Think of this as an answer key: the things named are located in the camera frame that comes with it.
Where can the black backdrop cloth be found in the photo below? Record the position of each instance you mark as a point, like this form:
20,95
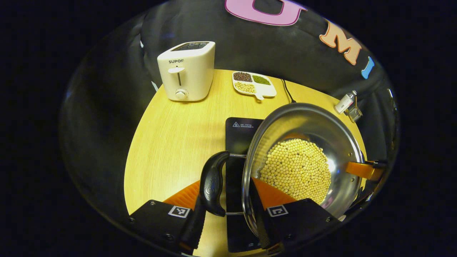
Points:
285,53

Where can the black induction cooktop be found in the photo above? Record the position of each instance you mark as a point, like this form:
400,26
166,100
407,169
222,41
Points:
241,134

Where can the white toaster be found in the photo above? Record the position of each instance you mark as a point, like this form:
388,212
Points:
187,71

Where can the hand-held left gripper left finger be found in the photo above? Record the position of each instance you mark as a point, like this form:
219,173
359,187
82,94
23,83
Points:
194,225

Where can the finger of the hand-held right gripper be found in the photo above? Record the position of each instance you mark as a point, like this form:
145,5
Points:
360,169

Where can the small clear bottle white label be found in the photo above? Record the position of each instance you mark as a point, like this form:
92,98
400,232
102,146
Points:
344,102

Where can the pile of yellow soybeans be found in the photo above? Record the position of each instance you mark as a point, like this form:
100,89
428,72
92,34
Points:
296,169

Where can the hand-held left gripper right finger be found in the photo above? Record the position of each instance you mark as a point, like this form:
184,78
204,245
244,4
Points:
260,221

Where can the glass cup with stick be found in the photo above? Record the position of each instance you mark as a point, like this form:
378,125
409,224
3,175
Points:
354,114

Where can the white divided dish of beans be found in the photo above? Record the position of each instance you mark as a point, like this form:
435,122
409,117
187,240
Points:
254,85

